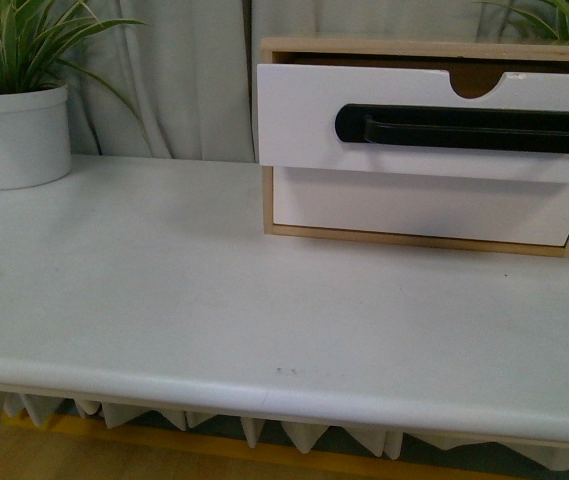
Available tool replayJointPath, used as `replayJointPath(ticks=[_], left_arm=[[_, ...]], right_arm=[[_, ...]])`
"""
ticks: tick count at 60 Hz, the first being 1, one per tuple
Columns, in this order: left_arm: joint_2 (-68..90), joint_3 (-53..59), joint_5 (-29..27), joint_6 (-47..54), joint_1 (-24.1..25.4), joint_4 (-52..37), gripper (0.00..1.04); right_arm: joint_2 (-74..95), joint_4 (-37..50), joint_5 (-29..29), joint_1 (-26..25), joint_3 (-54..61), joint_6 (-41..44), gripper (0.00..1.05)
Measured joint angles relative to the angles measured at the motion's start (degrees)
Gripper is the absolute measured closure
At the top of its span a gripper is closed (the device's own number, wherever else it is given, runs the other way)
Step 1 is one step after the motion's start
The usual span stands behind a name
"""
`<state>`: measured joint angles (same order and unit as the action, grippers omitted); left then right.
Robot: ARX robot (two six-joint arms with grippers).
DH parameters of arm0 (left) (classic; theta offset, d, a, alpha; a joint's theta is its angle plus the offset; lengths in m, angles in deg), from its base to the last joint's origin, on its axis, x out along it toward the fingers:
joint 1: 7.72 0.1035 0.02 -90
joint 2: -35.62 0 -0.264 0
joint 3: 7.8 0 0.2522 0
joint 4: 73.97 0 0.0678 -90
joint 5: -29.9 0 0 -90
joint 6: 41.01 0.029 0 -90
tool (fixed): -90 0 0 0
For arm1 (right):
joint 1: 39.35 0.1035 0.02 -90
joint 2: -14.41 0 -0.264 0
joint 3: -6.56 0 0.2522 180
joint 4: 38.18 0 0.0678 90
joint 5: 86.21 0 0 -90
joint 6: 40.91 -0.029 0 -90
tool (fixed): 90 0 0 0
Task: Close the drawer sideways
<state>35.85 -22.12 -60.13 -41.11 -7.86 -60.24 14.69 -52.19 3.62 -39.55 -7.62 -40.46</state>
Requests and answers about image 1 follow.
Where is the white drawer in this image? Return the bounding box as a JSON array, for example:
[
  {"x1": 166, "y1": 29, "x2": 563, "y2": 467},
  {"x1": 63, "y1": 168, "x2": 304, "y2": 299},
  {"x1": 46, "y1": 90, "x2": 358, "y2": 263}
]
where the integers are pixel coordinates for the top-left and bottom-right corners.
[
  {"x1": 257, "y1": 64, "x2": 569, "y2": 183},
  {"x1": 268, "y1": 167, "x2": 569, "y2": 247}
]

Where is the black drawer handle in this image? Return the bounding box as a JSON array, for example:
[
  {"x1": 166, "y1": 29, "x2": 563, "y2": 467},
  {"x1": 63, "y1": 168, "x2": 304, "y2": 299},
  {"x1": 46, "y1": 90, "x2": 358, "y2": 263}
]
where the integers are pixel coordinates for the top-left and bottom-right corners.
[{"x1": 334, "y1": 104, "x2": 569, "y2": 154}]

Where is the green spider plant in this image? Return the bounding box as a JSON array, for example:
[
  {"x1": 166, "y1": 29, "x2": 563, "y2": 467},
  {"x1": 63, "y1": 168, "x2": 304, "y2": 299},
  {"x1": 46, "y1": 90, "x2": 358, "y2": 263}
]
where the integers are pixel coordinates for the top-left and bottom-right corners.
[
  {"x1": 481, "y1": 0, "x2": 569, "y2": 43},
  {"x1": 0, "y1": 0, "x2": 141, "y2": 117}
]

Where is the green spider plant left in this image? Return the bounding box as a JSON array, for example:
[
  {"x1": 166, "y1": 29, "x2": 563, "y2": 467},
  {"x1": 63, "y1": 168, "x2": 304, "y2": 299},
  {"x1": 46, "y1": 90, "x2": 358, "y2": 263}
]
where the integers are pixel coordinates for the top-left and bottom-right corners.
[{"x1": 0, "y1": 0, "x2": 141, "y2": 117}]

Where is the white plant pot left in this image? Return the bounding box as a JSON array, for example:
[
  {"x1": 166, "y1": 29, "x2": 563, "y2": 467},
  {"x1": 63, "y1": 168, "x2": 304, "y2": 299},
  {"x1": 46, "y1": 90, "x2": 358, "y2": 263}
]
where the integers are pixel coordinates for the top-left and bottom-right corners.
[{"x1": 0, "y1": 86, "x2": 71, "y2": 190}]

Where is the green spider plant right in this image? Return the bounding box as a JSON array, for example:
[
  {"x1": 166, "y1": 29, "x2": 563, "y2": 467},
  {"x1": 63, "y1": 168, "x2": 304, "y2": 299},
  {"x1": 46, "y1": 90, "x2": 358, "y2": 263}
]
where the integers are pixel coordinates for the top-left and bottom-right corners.
[{"x1": 481, "y1": 0, "x2": 569, "y2": 43}]

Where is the wooden drawer cabinet frame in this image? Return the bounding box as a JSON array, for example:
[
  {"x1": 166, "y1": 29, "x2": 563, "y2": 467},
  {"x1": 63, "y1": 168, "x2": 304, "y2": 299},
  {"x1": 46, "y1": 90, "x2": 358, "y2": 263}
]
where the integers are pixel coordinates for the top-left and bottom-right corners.
[{"x1": 256, "y1": 37, "x2": 569, "y2": 257}]

